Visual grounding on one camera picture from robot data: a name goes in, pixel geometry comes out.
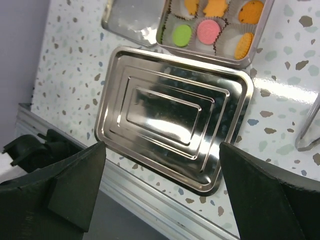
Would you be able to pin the metal tongs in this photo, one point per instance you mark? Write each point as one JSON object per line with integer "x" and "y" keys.
{"x": 309, "y": 134}

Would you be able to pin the aluminium front rail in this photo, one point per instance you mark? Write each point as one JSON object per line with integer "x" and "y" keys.
{"x": 173, "y": 210}

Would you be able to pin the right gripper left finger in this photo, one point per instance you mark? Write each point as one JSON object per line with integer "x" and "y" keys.
{"x": 53, "y": 203}

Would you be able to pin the orange round biscuit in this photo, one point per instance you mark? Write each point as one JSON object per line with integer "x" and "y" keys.
{"x": 243, "y": 45}
{"x": 250, "y": 13}

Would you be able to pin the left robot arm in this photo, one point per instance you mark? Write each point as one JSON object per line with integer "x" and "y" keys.
{"x": 31, "y": 152}

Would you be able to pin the orange flower cookie bottom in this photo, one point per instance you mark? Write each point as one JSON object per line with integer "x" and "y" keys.
{"x": 191, "y": 6}

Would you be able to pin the orange round biscuit bottom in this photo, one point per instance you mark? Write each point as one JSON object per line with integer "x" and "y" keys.
{"x": 250, "y": 13}

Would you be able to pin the silver tin lid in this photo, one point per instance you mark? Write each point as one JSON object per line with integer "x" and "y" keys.
{"x": 135, "y": 20}

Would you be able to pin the steel serving tray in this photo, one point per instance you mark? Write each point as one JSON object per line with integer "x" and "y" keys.
{"x": 170, "y": 114}

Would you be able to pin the cookie tin with paper cups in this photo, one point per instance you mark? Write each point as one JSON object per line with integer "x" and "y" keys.
{"x": 224, "y": 32}

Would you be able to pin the orange flower cookie top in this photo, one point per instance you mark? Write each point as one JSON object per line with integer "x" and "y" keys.
{"x": 215, "y": 8}

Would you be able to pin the green round cookie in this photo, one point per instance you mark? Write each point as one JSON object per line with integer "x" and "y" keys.
{"x": 181, "y": 35}

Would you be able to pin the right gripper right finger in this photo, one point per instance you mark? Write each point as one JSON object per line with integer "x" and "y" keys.
{"x": 269, "y": 202}

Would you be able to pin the pink round cookie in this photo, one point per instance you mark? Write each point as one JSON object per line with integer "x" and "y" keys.
{"x": 207, "y": 31}

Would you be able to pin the orange flower cookie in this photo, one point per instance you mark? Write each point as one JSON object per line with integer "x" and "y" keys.
{"x": 191, "y": 6}
{"x": 215, "y": 8}

